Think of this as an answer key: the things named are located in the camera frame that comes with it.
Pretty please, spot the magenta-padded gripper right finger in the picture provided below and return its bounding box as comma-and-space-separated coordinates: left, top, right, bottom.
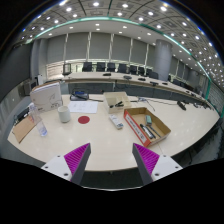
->
131, 142, 184, 187

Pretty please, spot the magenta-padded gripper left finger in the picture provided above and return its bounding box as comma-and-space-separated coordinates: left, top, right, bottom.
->
40, 142, 92, 186

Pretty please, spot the clear plastic water bottle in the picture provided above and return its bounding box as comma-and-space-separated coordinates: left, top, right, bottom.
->
27, 102, 48, 138

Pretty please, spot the black and grey tool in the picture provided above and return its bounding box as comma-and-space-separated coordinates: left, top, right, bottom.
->
138, 122, 163, 141

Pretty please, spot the cardboard box with red side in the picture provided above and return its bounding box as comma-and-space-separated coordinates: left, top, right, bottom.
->
123, 106, 172, 148

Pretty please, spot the teal small case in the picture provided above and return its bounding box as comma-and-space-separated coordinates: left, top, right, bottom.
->
144, 114, 153, 126

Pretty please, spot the flat round red coaster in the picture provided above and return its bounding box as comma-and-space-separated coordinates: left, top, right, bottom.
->
77, 115, 91, 125

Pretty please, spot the white ceramic mug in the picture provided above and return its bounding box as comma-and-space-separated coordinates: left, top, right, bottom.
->
57, 105, 72, 124

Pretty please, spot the white printed paper sheet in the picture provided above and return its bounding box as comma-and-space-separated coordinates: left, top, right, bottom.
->
67, 100, 100, 115

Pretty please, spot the brown paper envelope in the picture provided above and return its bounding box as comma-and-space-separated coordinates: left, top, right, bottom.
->
11, 114, 36, 145

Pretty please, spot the cream desk organizer box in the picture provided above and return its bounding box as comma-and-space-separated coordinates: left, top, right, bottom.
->
102, 91, 133, 115

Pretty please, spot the black marker pen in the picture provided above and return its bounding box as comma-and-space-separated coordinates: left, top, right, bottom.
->
108, 100, 125, 110

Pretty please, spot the white carton box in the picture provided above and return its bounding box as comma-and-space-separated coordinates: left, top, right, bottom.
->
29, 81, 64, 114

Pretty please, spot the black power adapter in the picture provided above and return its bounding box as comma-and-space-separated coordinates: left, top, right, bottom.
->
14, 106, 32, 125

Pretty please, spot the grey boxy monitor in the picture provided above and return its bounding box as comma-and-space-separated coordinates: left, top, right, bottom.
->
22, 79, 38, 96

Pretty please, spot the row of black office chairs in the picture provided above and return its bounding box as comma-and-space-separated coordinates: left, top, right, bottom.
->
61, 61, 201, 96

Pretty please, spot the group of ceiling lights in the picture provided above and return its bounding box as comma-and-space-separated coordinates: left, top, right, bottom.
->
19, 0, 224, 88

